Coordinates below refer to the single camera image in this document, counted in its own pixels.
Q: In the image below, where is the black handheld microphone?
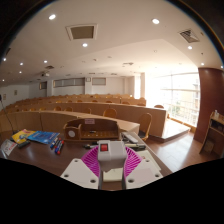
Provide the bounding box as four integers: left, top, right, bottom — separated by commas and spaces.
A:
125, 142, 147, 152

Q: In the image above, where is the group of ceiling lights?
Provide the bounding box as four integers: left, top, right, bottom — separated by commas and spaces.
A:
1, 13, 224, 71

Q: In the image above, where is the yellow book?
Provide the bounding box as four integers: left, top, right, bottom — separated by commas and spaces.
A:
10, 129, 36, 145

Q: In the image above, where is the red marker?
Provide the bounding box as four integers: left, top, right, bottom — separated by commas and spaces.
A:
56, 139, 65, 155

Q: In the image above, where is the wooden chair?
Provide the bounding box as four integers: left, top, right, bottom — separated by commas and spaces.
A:
137, 112, 153, 141

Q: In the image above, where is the white charger with red button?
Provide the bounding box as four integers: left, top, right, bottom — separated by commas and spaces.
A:
97, 140, 128, 173

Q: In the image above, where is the white and red leaflet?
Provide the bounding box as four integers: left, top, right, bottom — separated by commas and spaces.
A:
0, 138, 18, 157

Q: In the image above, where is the group of wooden chairs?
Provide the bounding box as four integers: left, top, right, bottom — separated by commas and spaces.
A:
19, 98, 166, 119

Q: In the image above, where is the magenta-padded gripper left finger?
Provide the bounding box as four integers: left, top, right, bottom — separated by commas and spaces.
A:
60, 145, 103, 190

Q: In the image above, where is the grilled ceiling air vent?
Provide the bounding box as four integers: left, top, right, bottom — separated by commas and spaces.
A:
178, 28, 201, 44

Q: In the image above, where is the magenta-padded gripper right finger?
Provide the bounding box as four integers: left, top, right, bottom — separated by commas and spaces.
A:
123, 146, 164, 190

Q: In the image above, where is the black board eraser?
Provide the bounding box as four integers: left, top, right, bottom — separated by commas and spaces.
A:
17, 139, 32, 149

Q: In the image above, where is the wooden shelf unit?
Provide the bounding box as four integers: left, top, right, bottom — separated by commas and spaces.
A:
199, 110, 224, 158

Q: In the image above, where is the wooden desk organizer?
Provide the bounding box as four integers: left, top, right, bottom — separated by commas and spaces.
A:
63, 118, 122, 142

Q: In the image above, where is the blue book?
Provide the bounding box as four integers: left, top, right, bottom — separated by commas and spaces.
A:
27, 130, 61, 145

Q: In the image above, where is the blue marker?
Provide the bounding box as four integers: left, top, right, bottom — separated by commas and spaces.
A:
49, 137, 59, 150
54, 139, 63, 153

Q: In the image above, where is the square ceiling air vent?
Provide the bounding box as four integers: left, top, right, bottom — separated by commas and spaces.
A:
65, 23, 99, 42

